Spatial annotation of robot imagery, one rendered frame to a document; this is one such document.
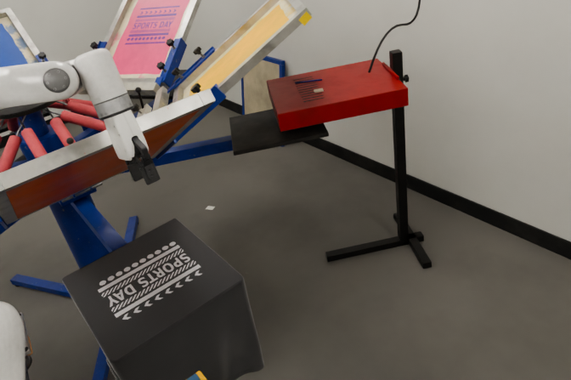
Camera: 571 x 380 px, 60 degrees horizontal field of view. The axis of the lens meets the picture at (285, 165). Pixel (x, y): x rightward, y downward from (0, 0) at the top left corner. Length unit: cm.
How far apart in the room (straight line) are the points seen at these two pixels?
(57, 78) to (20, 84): 6
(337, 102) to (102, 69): 137
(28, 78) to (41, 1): 486
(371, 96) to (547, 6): 89
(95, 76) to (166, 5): 226
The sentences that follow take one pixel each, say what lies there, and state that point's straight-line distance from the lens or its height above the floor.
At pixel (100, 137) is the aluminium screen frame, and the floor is 155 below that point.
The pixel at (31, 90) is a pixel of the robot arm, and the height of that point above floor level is 174.
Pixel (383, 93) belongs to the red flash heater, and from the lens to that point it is 230.
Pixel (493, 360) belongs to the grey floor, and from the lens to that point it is 257.
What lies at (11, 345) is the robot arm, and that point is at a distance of 88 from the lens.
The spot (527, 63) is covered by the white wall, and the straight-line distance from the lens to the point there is 272.
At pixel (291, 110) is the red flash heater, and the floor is 110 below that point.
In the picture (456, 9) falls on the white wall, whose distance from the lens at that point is 285.
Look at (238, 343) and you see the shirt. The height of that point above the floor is 70.
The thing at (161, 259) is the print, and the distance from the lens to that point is 177.
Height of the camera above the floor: 201
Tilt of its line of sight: 30 degrees down
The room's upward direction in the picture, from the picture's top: 10 degrees counter-clockwise
